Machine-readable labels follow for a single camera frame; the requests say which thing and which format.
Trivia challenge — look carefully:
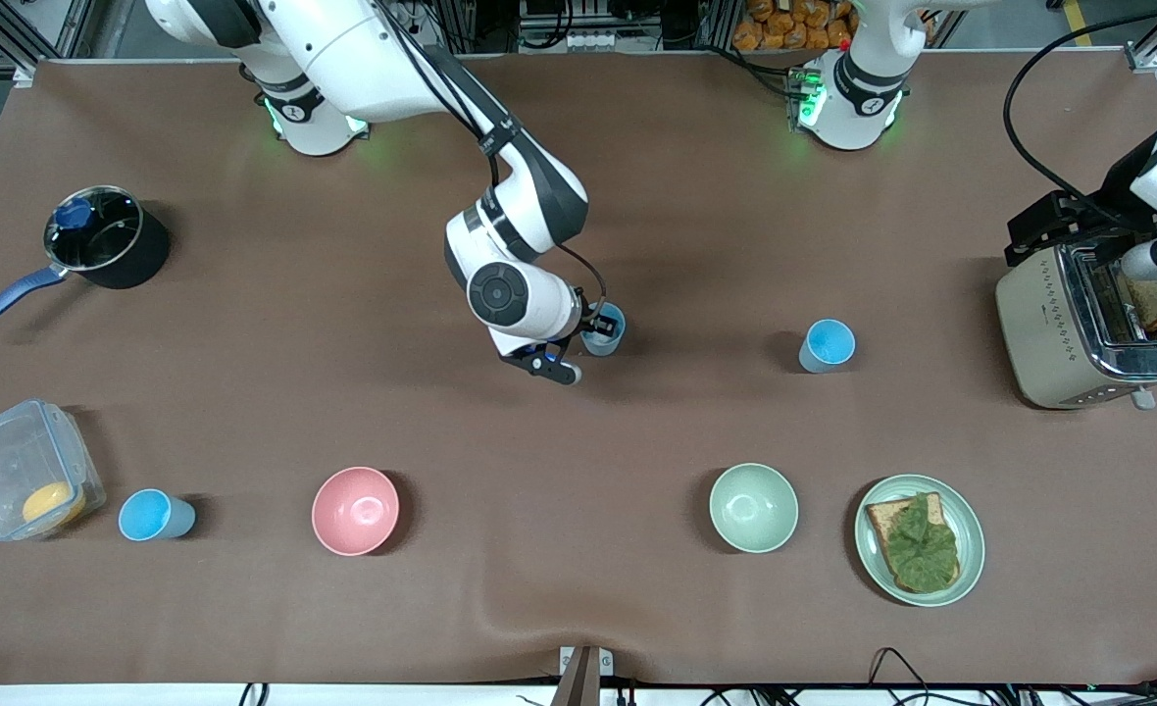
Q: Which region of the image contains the clear plastic food container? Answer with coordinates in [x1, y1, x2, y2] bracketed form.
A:
[0, 398, 107, 542]

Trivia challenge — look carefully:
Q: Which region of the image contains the yellow round fruit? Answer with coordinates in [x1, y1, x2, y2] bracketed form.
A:
[22, 480, 87, 528]

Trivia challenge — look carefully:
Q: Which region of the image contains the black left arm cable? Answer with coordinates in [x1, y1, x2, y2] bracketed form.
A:
[1003, 0, 1157, 231]

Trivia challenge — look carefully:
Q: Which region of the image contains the metal table clamp bracket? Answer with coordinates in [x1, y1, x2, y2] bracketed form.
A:
[559, 645, 615, 706]

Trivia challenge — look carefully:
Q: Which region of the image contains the brown toast slice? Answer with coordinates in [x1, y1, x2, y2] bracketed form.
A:
[865, 492, 962, 595]

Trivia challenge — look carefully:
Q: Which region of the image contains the beige and chrome toaster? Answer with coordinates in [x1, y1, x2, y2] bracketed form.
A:
[994, 240, 1157, 411]

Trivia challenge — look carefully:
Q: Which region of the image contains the bag of orange bread rolls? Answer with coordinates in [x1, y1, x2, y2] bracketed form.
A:
[732, 0, 859, 52]

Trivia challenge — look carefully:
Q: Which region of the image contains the black saucepan with blue handle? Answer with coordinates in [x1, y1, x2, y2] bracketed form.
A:
[0, 185, 172, 337]

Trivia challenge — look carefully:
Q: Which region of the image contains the pink bowl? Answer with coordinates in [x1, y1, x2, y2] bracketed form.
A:
[311, 466, 401, 557]

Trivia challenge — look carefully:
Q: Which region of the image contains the light blue plastic cup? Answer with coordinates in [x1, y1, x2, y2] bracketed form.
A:
[798, 319, 857, 375]
[581, 302, 628, 357]
[118, 488, 197, 542]

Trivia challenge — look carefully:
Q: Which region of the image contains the white power strip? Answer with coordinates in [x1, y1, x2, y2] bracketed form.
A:
[520, 29, 605, 53]

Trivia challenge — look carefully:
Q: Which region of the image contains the pale green bowl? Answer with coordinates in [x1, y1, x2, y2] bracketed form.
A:
[709, 463, 800, 554]

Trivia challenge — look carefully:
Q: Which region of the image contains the glass lid with blue knob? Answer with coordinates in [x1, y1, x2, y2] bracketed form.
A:
[44, 186, 143, 273]

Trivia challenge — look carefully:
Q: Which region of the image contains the green lettuce leaf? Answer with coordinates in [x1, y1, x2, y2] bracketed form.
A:
[880, 492, 960, 593]

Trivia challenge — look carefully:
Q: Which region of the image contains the pale green plate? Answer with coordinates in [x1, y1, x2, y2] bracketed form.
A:
[854, 475, 986, 608]

